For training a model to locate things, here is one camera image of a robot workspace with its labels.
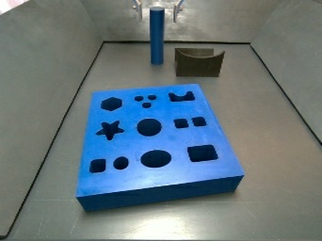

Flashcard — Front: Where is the black curved cradle holder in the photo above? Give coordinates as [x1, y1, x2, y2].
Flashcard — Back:
[175, 48, 226, 77]

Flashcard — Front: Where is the blue shape sorting board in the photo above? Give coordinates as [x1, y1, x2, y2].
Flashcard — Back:
[75, 84, 244, 211]

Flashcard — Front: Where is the blue round cylinder peg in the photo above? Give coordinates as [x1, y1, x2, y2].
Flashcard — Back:
[149, 7, 164, 65]

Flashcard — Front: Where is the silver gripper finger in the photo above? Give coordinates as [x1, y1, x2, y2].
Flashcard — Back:
[174, 0, 184, 23]
[132, 0, 141, 22]

